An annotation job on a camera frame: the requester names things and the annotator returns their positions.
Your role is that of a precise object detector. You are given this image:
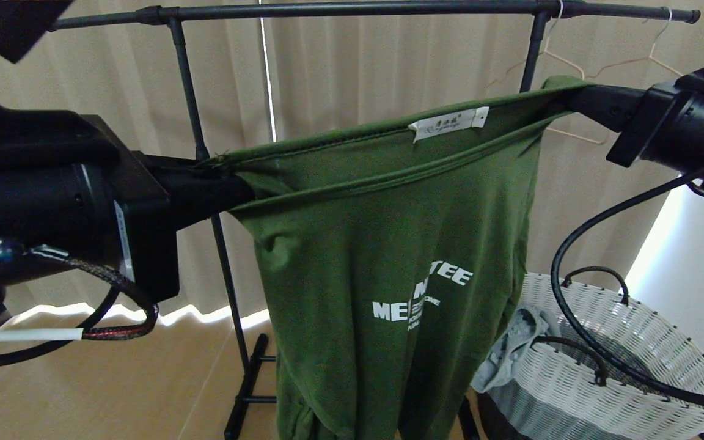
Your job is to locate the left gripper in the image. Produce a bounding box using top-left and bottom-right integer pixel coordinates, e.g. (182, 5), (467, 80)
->
(0, 116), (180, 301)

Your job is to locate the beige curtain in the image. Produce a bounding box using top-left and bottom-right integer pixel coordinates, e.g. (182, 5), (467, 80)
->
(0, 0), (704, 325)

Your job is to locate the pale grey garment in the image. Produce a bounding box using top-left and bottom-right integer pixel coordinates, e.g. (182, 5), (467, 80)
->
(470, 306), (563, 394)

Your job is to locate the white laundry basket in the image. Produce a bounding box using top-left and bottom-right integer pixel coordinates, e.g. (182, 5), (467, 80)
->
(477, 266), (704, 440)

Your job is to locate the green printed t-shirt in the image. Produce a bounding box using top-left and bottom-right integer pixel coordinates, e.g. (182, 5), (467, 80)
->
(196, 75), (591, 440)

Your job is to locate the pink clothes hanger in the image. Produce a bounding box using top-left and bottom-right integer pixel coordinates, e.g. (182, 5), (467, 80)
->
(485, 15), (611, 146)
(587, 9), (686, 80)

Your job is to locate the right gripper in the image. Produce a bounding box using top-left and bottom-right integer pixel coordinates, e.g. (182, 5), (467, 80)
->
(607, 82), (704, 184)

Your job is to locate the black clothes rack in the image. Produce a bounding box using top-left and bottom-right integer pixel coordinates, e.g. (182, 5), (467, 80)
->
(49, 0), (701, 440)

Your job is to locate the braided black red cable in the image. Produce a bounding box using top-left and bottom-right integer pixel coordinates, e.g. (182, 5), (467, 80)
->
(0, 244), (160, 344)

